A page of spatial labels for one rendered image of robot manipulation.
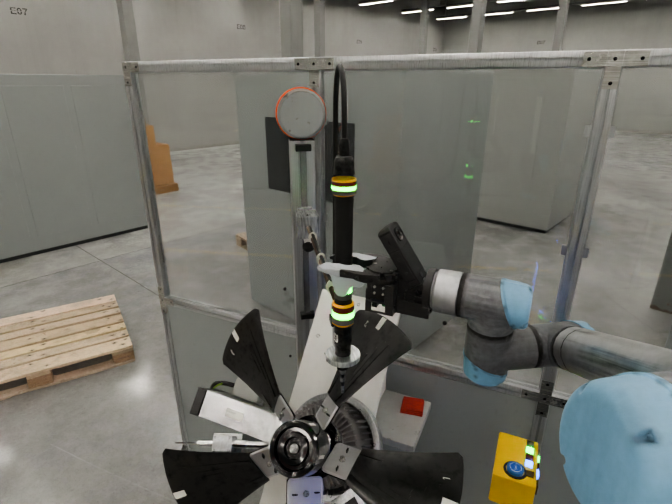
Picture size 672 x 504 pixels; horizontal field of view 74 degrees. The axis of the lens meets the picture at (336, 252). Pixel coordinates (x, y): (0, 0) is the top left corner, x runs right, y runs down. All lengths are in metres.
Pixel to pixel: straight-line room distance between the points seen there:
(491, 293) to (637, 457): 0.38
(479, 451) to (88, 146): 5.67
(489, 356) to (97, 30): 13.39
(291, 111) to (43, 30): 12.09
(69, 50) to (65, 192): 7.45
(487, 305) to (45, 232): 6.03
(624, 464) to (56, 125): 6.22
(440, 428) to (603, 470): 1.46
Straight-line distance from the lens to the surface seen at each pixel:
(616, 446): 0.44
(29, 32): 13.27
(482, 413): 1.80
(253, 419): 1.30
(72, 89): 6.39
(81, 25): 13.66
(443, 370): 1.72
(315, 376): 1.36
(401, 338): 1.02
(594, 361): 0.73
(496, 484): 1.30
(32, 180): 6.31
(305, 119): 1.44
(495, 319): 0.75
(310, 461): 1.05
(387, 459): 1.09
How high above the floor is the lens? 1.98
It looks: 21 degrees down
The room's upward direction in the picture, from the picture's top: straight up
